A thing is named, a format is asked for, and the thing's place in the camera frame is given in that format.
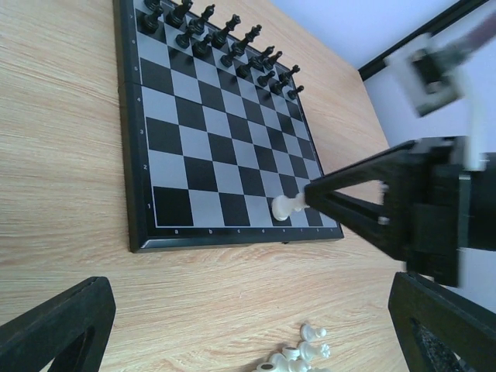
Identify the white king piece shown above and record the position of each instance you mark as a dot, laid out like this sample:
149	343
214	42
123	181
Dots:
282	206

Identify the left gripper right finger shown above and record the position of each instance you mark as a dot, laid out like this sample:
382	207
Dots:
437	329

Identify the white chess piece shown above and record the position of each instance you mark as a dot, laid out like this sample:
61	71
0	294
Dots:
310	334

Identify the white chess pieces pile centre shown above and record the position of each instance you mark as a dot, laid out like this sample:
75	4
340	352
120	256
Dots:
296	358

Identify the black chess pieces row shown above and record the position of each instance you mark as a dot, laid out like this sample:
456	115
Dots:
185	55

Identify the black and silver chessboard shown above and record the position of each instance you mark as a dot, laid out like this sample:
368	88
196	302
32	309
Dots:
203	175

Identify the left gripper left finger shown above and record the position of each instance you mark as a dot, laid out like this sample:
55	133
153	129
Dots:
68	332

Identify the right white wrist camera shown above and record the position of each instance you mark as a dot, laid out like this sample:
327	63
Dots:
428	73

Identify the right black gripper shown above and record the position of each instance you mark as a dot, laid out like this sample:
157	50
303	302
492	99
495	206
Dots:
423	216

